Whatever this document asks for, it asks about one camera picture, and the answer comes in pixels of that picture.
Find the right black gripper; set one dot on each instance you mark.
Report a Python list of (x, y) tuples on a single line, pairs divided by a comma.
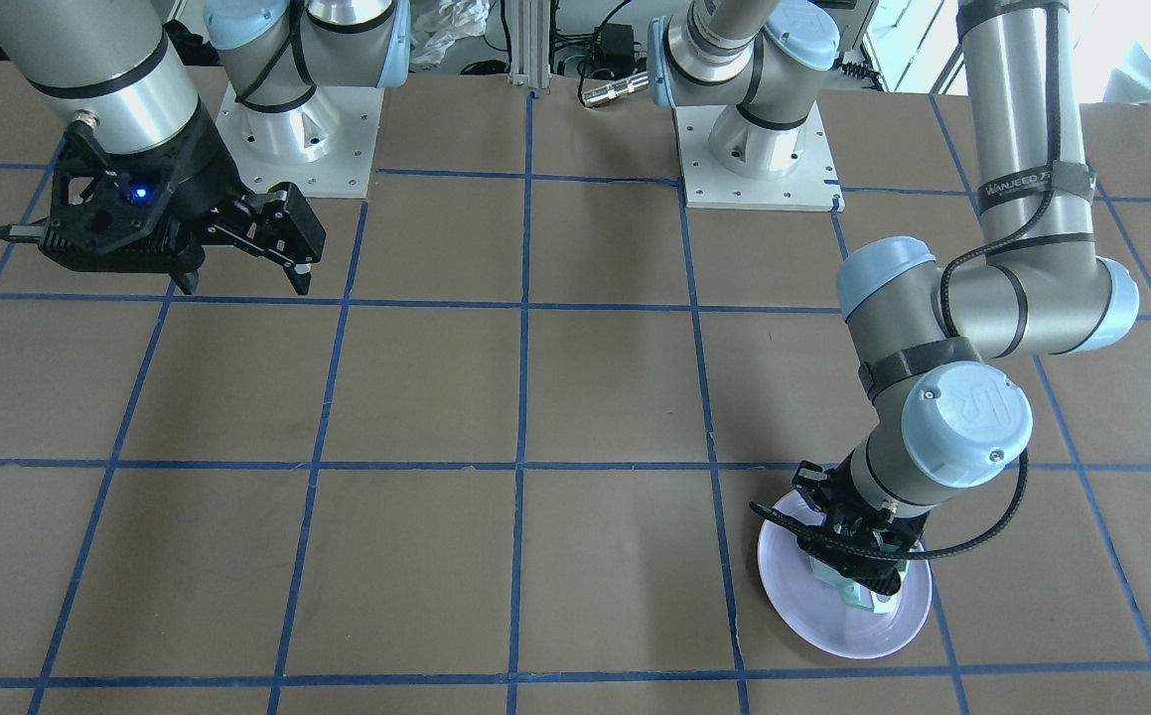
[(200, 171)]

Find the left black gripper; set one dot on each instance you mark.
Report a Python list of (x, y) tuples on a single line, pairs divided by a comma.
[(840, 496)]

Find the mint green faceted cup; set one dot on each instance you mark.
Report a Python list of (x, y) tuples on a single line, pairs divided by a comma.
[(868, 584)]

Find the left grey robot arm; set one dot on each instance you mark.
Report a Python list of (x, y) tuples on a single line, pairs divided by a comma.
[(946, 465)]

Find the lavender round plate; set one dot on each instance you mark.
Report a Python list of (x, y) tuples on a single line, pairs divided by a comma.
[(838, 615)]

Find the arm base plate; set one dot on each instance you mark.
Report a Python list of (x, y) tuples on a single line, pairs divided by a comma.
[(324, 147), (730, 164)]

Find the aluminium frame post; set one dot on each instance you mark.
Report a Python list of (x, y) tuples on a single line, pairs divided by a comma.
[(529, 43)]

